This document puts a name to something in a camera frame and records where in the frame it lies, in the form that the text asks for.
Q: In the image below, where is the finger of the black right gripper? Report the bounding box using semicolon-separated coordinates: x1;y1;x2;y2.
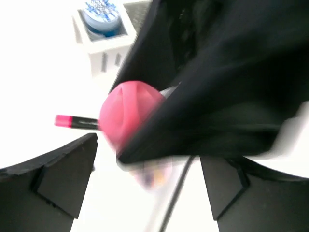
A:
114;0;309;90
118;55;309;164

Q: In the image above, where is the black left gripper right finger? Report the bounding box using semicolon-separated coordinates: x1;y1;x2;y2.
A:
200;156;309;232

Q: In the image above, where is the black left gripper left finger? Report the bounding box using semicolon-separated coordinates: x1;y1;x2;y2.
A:
0;133;98;232

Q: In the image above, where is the blue splash-label round jar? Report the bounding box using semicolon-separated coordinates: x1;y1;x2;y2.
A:
82;0;120;37

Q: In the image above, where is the pink cap crayon tube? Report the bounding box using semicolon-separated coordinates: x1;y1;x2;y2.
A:
98;81;172;190

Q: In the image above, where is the white slotted organizer box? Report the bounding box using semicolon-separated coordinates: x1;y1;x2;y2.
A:
72;0;151;77

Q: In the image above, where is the pink cap black highlighter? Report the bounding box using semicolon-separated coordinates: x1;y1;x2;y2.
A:
55;115;99;130

